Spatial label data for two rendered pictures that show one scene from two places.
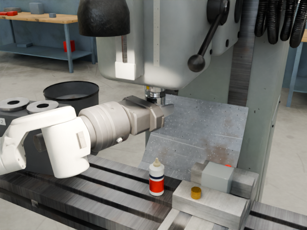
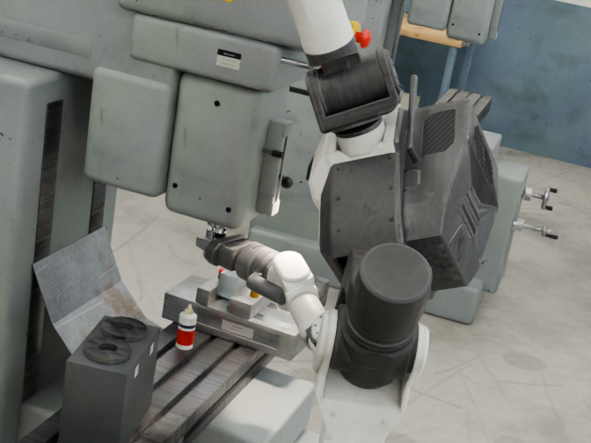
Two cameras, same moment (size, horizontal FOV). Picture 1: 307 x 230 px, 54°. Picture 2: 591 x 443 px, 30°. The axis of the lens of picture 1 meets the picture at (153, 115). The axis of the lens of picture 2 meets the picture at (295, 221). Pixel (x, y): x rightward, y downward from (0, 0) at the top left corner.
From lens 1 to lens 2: 2.54 m
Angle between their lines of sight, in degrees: 89
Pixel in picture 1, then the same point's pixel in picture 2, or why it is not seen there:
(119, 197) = (193, 367)
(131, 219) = (229, 364)
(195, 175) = (211, 295)
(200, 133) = (90, 286)
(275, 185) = not seen: outside the picture
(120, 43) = (276, 187)
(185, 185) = (239, 298)
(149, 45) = not seen: hidden behind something
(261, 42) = not seen: hidden behind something
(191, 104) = (66, 256)
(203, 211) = (264, 301)
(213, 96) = (77, 232)
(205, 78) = (73, 213)
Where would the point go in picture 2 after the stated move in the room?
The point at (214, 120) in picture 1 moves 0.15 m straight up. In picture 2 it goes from (91, 261) to (96, 204)
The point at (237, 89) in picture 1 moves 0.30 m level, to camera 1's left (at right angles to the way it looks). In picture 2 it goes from (98, 209) to (86, 256)
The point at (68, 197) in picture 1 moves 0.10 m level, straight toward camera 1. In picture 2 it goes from (195, 398) to (238, 395)
